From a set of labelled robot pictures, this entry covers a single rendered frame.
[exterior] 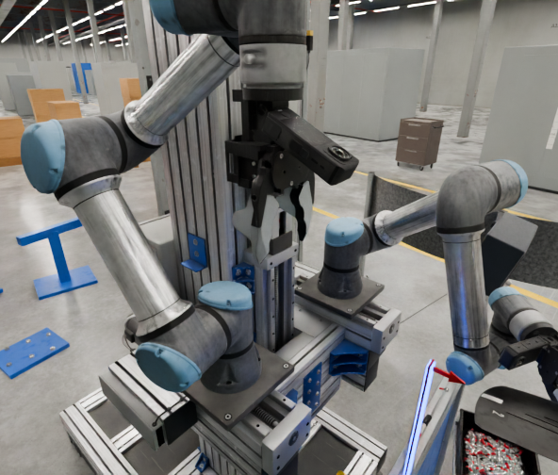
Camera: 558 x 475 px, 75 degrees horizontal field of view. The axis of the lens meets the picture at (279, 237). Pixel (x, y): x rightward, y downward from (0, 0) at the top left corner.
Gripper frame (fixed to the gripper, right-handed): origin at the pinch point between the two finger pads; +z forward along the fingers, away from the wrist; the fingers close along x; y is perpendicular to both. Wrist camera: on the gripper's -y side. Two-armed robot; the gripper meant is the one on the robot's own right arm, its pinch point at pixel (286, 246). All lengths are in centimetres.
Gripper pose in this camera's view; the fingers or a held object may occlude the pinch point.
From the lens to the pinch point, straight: 49.7
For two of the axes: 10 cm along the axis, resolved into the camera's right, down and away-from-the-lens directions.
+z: 0.0, 9.1, 4.1
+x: -6.4, 3.2, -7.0
